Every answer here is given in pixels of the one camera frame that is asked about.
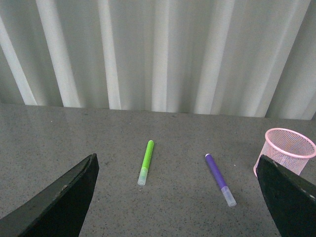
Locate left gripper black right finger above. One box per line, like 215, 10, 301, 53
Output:
256, 155, 316, 237

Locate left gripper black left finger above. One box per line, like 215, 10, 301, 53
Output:
0, 154, 99, 237

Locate purple marker pen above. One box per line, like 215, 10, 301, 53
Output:
205, 154, 237, 207

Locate pink mesh pen cup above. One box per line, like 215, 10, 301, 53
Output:
260, 128, 316, 175

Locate green marker pen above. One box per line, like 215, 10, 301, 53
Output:
137, 140, 154, 186

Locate white pleated curtain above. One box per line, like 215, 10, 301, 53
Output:
0, 0, 316, 120

